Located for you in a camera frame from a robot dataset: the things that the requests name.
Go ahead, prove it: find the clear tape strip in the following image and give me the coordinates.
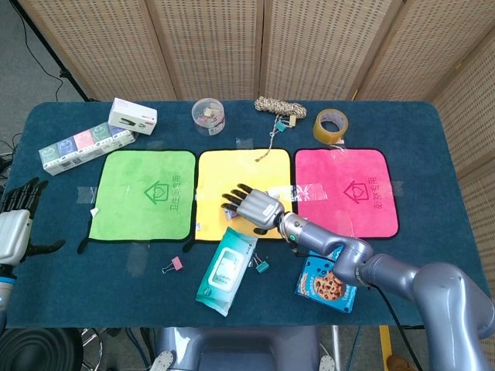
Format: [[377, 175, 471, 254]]
[[76, 186, 98, 205]]

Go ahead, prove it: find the black tripod stand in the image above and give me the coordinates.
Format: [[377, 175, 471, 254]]
[[9, 0, 96, 103]]

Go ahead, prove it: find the teal wet wipes pack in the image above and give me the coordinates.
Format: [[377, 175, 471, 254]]
[[194, 226, 259, 318]]

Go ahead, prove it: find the clear plastic jar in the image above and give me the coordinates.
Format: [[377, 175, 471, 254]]
[[191, 97, 227, 136]]

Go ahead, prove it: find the dark blue table cover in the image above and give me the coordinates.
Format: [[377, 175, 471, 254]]
[[5, 100, 492, 329]]

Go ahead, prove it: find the clear plastic wrapper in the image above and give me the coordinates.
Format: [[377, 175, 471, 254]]
[[127, 243, 150, 277]]

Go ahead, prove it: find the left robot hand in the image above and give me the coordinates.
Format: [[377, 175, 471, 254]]
[[0, 176, 67, 267]]

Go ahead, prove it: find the multipack tissue packet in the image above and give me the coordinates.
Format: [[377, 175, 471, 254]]
[[38, 121, 138, 177]]

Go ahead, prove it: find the wicker folding screen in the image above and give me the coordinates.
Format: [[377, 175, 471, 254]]
[[17, 0, 495, 337]]

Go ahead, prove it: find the pink microfiber cloth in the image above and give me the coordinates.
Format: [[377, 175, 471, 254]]
[[294, 148, 400, 241]]

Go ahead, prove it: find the grey robot torso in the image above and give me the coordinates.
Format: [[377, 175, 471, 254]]
[[154, 326, 337, 371]]

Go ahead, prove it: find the yellow microfiber cloth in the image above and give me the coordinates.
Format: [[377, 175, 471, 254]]
[[183, 148, 293, 254]]

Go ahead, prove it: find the white stapler box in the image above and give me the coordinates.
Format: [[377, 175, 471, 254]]
[[108, 97, 159, 136]]

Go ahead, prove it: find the braided rope bundle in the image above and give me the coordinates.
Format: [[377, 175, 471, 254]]
[[254, 96, 308, 163]]

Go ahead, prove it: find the green microfiber cloth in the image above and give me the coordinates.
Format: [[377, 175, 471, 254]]
[[77, 149, 197, 255]]

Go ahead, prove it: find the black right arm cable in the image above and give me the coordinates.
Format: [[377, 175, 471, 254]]
[[370, 284, 425, 371]]

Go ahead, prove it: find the large teal binder clip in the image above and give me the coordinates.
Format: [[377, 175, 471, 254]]
[[249, 253, 271, 274]]

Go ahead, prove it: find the black round stool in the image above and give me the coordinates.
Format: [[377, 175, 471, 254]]
[[0, 327, 84, 371]]

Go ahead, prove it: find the pink binder clip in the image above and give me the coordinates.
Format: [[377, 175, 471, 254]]
[[161, 255, 184, 275]]

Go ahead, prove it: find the yellowish packing tape roll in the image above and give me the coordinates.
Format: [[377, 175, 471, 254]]
[[312, 108, 350, 145]]

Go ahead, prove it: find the blue cookie box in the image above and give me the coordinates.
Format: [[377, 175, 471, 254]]
[[295, 250, 359, 315]]

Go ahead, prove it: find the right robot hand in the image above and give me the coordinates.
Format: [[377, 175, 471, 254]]
[[220, 182, 285, 236]]

